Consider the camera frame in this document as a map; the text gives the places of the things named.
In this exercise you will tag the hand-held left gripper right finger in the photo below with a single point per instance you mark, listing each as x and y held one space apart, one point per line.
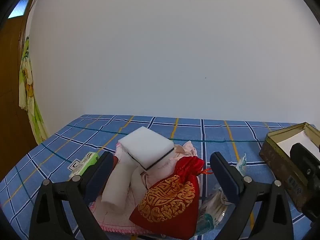
225 177

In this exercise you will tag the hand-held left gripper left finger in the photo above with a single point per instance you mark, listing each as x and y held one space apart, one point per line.
100 177

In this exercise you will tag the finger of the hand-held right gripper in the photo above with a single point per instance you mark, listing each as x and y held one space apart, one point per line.
305 160

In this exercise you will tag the green tissue packet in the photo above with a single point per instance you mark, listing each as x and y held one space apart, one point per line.
88 161

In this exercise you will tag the rusty metal tin box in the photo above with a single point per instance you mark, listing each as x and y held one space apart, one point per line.
280 165

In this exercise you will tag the teal printed tissue packet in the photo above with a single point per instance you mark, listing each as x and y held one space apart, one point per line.
212 212

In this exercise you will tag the white towel with pink trim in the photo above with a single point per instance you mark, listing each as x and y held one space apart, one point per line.
117 220

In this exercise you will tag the light pink underwear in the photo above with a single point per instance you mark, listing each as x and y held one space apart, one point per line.
185 152

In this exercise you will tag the white foam sponge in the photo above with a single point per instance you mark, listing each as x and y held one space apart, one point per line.
145 142

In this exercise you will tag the dark red flat item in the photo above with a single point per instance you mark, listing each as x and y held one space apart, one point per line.
115 163

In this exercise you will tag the white paper lining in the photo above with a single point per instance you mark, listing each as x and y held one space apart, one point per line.
292 140

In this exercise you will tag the white printed tag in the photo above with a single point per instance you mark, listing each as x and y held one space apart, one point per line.
75 166

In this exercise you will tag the blue plaid bed sheet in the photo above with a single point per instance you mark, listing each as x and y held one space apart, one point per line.
75 140

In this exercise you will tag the yellow green hanging cloth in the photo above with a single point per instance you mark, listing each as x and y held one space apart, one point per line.
30 92

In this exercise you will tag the brown wooden door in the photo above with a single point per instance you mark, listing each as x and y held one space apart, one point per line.
10 80

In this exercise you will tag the small transom window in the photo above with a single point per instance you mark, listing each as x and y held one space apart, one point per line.
17 8

